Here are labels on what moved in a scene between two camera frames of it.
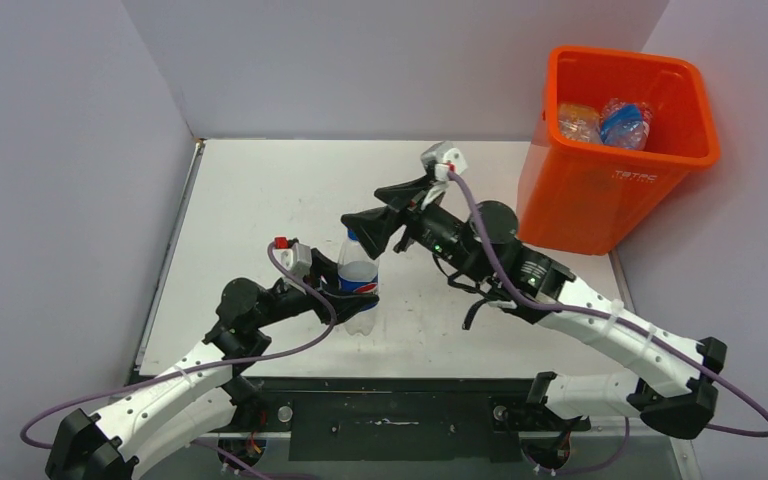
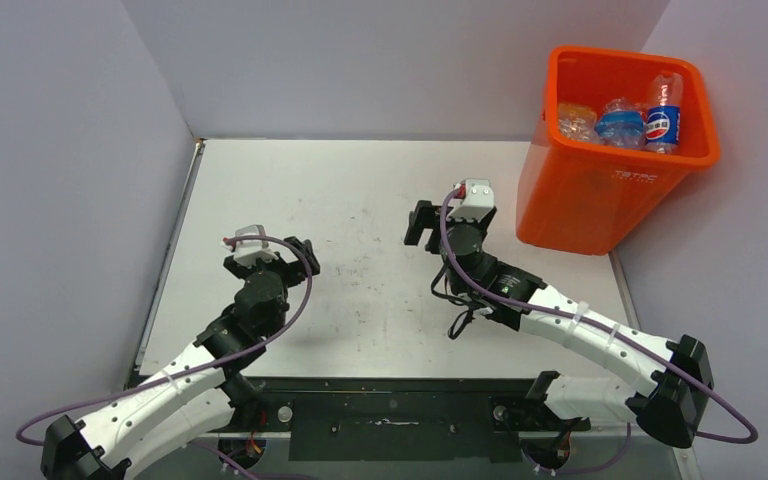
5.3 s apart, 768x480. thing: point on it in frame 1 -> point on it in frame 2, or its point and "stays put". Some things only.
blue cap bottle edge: [579, 123] stays put
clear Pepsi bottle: [358, 273] -> [663, 114]
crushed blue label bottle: [625, 124] stays put
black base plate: [399, 418] stays put
